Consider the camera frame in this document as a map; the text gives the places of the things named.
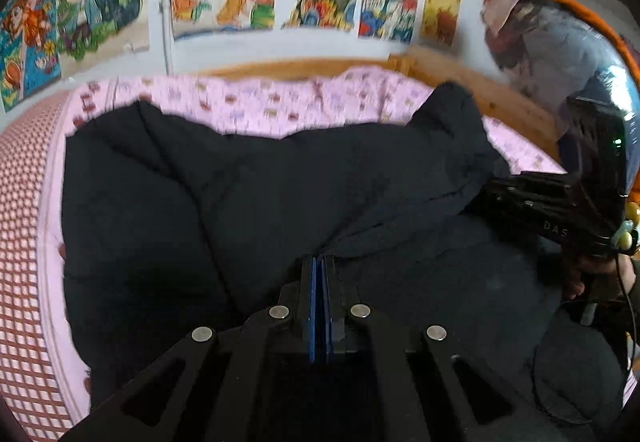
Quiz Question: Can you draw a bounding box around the black garment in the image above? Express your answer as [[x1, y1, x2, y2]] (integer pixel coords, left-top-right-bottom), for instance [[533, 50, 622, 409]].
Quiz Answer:
[[60, 81, 626, 442]]

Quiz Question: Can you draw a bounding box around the plastic bagged clothes pile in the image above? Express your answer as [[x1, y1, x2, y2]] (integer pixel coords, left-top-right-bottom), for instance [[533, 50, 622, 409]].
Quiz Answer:
[[482, 0, 639, 191]]

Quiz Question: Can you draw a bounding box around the person right hand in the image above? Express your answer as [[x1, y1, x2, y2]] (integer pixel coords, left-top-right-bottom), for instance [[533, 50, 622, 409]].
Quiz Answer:
[[567, 254, 637, 300]]

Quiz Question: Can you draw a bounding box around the pink apple print bedsheet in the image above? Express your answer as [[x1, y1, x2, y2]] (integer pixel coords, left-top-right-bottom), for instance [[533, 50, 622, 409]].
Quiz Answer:
[[41, 65, 639, 425]]

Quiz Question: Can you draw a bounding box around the yellow bear drawing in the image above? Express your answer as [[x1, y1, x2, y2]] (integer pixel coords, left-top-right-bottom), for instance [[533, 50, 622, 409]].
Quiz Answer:
[[420, 0, 462, 46]]

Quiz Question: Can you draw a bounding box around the orange haired mermaid drawing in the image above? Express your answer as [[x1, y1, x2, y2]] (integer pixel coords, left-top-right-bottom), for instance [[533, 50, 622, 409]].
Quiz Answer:
[[1, 0, 61, 113]]

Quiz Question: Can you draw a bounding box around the wooden bed frame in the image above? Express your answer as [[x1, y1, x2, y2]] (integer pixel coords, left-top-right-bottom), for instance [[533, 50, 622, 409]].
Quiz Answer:
[[199, 43, 564, 163]]

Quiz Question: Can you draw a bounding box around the white wall pipe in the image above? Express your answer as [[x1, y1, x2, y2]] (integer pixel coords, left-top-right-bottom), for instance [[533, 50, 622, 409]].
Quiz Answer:
[[160, 0, 174, 75]]

